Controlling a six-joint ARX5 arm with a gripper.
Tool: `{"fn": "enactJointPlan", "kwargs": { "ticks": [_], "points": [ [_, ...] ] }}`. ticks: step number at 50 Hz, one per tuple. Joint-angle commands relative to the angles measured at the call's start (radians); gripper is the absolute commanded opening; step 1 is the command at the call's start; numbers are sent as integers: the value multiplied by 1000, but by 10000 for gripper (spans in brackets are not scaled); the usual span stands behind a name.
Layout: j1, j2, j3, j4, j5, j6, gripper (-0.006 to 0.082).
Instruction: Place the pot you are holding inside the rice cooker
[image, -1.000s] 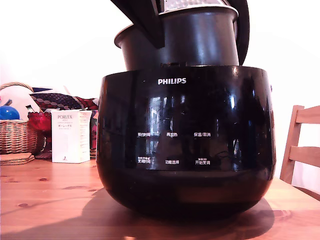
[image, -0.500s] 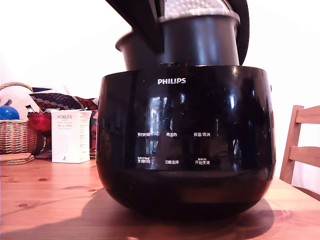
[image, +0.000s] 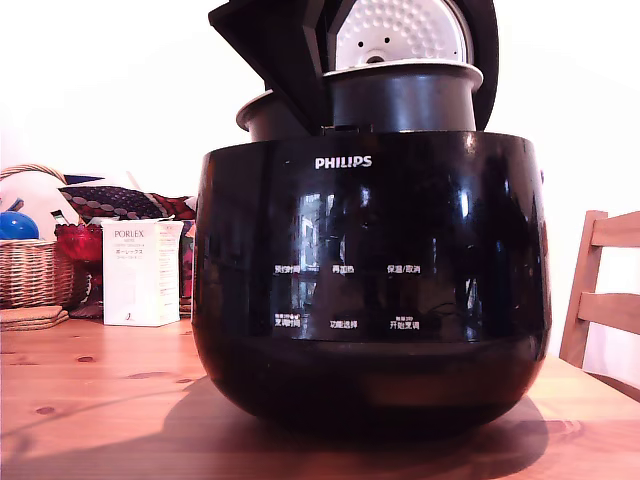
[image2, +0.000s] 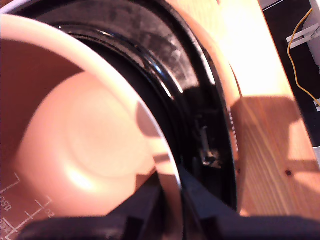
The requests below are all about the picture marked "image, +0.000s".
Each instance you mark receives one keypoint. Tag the woven wicker basket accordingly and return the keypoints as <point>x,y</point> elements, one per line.
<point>30,272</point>

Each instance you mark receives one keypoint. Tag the white Porlex box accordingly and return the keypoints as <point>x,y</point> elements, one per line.
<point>135,280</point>

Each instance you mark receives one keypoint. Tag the black Philips rice cooker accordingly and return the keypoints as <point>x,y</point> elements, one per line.
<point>370,240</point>

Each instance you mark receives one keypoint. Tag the red glass bowl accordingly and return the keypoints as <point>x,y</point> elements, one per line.
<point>80,242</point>

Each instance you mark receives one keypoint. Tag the wooden chair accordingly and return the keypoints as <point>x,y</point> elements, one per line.
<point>600,305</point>

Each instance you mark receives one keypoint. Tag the black rice cooker lid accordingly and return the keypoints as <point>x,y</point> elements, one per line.
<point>400,30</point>

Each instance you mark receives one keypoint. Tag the patterned dark red cloth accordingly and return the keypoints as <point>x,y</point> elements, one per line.
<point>120,200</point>

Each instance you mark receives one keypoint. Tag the blue ball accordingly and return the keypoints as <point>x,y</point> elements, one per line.
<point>17,226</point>

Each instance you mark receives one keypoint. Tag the dark pot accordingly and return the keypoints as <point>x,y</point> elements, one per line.
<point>410,105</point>

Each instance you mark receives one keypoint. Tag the cork coaster stack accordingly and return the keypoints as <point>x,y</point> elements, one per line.
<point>30,317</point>

